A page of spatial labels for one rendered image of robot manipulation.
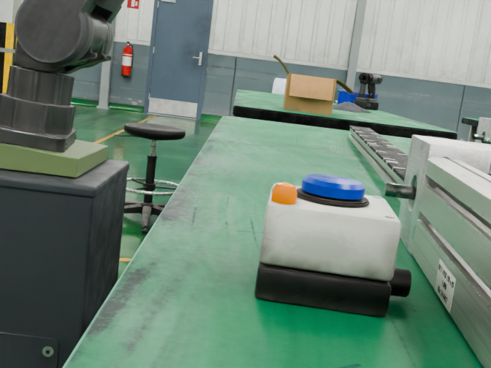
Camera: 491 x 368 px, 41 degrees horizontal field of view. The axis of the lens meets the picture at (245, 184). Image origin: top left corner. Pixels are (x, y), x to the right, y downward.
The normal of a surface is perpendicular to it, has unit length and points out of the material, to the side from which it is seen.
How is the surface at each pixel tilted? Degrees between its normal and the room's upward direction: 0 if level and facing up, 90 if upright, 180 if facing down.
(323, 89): 68
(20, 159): 90
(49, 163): 90
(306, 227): 90
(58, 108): 92
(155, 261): 0
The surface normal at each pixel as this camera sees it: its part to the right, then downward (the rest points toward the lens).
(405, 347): 0.12, -0.98
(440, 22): 0.00, 0.17
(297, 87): 0.01, -0.22
